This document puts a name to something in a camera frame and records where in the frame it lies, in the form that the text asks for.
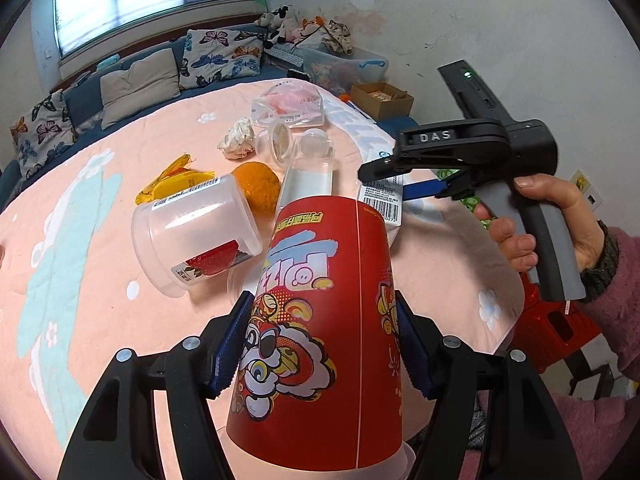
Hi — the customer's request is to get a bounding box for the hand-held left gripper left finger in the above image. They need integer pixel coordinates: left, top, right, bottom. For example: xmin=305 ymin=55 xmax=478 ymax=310
xmin=59 ymin=290 xmax=256 ymax=480

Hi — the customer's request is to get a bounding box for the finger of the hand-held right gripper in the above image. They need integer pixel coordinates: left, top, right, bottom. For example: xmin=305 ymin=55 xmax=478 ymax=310
xmin=357 ymin=154 xmax=471 ymax=184
xmin=401 ymin=172 xmax=481 ymax=203

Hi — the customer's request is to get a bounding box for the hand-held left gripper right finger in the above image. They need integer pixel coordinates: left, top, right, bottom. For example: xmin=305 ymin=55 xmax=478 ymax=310
xmin=395 ymin=291 xmax=583 ymax=480

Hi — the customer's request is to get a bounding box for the white barcode packet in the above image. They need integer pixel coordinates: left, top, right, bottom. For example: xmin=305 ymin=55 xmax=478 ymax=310
xmin=357 ymin=175 xmax=406 ymax=251

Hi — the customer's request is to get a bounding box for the tall clear plastic cup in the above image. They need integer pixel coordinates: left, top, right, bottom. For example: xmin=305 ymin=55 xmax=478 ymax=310
xmin=278 ymin=130 xmax=335 ymax=211

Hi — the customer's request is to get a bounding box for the red printed paper cup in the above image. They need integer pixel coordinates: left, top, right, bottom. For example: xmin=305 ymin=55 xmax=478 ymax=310
xmin=226 ymin=196 xmax=416 ymax=480

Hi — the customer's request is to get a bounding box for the small clear round container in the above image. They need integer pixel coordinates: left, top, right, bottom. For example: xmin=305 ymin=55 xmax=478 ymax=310
xmin=267 ymin=122 xmax=297 ymax=166

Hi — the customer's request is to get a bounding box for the clear labelled plastic cup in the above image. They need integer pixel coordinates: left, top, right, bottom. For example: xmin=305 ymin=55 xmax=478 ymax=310
xmin=131 ymin=174 xmax=264 ymax=297

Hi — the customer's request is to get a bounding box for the clear plastic bag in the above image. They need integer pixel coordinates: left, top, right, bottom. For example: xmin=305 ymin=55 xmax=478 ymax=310
xmin=251 ymin=85 xmax=327 ymax=131

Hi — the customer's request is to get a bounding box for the orange fruit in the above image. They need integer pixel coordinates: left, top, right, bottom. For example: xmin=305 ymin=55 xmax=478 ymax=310
xmin=231 ymin=161 xmax=281 ymax=217

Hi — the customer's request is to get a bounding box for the white tissue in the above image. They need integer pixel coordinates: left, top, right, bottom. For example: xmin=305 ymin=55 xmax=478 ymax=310
xmin=217 ymin=118 xmax=257 ymax=160

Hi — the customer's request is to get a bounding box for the yellow snack wrapper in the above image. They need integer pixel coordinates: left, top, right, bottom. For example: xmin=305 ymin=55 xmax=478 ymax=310
xmin=135 ymin=154 xmax=221 ymax=207

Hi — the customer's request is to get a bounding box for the person's right forearm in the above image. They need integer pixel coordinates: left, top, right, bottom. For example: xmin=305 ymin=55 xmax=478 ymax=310
xmin=575 ymin=222 xmax=640 ymax=403

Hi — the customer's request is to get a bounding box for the person's right hand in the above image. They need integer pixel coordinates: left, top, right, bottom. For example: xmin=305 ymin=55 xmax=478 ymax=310
xmin=474 ymin=174 xmax=608 ymax=273

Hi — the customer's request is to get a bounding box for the white blue-lettered plastic bag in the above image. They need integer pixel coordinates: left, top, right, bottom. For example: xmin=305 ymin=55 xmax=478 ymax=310
xmin=325 ymin=101 xmax=482 ymax=226

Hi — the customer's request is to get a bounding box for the cardboard box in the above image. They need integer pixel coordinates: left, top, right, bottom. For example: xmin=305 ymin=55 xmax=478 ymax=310
xmin=350 ymin=82 xmax=415 ymax=118

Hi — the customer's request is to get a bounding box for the clear plastic storage box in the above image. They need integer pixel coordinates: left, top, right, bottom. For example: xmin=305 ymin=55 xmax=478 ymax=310
xmin=300 ymin=46 xmax=390 ymax=96

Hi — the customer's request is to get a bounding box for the red plastic stool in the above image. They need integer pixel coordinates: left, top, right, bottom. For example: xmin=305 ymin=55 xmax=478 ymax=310
xmin=510 ymin=280 xmax=603 ymax=376

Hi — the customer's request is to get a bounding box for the pink floral blanket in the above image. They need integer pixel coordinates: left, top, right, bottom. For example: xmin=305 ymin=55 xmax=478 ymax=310
xmin=0 ymin=77 xmax=526 ymax=480

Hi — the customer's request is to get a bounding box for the beige plush toy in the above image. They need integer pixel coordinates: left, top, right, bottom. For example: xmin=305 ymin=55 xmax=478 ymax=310
xmin=324 ymin=21 xmax=355 ymax=56

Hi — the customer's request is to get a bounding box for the pink orange plush toy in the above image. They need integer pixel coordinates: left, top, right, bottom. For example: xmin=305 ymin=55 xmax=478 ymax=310
xmin=290 ymin=16 xmax=326 ymax=45

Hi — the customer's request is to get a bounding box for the person's pink fleece garment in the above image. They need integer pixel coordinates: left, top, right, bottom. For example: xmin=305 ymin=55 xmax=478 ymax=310
xmin=457 ymin=390 xmax=640 ymax=480

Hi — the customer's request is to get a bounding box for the black and white cow plush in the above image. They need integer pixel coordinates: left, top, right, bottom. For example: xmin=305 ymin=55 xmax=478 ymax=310
xmin=255 ymin=4 xmax=296 ymax=51

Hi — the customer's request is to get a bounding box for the large butterfly print pillow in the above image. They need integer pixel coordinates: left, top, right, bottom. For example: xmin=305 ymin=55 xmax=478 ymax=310
xmin=179 ymin=27 xmax=266 ymax=92

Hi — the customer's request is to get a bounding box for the beige pillow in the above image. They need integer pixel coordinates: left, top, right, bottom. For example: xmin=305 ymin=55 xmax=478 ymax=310
xmin=100 ymin=61 xmax=182 ymax=130

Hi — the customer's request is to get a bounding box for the small butterfly print pillow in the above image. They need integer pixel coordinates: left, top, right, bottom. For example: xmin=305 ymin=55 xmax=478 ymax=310
xmin=10 ymin=89 xmax=78 ymax=181

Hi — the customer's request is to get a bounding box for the blue sofa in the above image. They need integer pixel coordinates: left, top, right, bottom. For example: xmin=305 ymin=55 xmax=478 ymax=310
xmin=0 ymin=25 xmax=416 ymax=201

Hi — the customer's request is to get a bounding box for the window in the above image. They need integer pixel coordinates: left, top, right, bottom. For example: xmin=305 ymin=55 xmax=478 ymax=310
xmin=52 ymin=0 xmax=253 ymax=61

